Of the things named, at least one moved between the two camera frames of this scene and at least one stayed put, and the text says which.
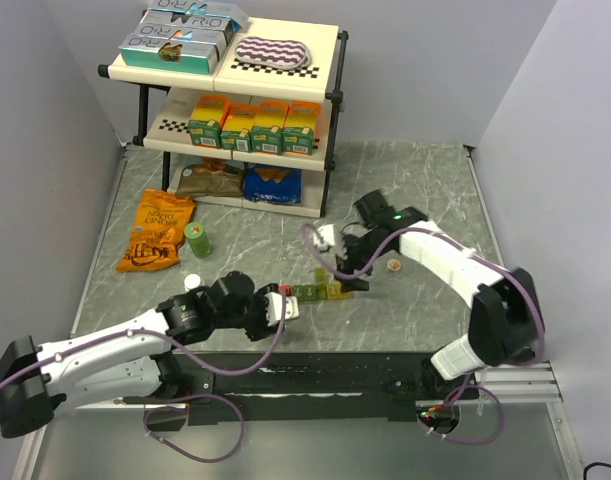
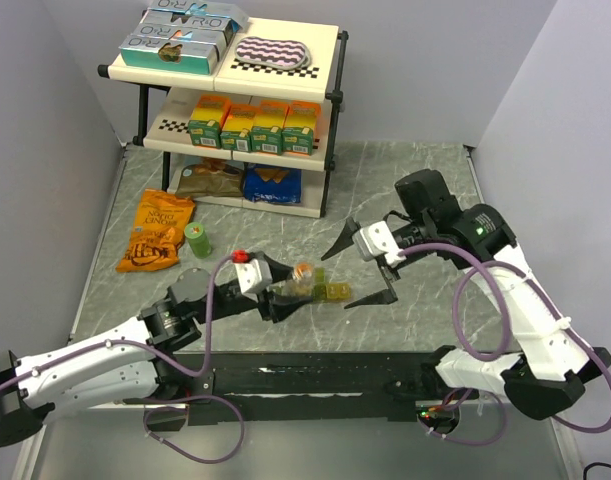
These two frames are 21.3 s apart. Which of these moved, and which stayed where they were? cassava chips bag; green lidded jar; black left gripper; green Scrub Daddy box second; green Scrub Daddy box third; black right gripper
Moved: black right gripper; black left gripper
Stayed: green Scrub Daddy box second; green Scrub Daddy box third; green lidded jar; cassava chips bag
